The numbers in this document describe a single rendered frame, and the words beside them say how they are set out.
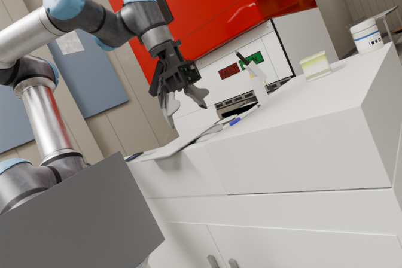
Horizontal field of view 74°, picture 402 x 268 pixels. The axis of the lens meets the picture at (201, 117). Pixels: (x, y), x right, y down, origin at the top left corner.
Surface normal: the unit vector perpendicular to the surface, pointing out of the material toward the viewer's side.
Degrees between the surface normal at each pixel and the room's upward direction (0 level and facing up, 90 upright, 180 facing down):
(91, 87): 90
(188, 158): 90
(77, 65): 90
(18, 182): 44
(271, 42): 90
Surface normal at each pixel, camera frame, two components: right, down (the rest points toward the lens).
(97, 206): 0.65, -0.22
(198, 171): -0.60, 0.36
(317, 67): -0.40, 0.29
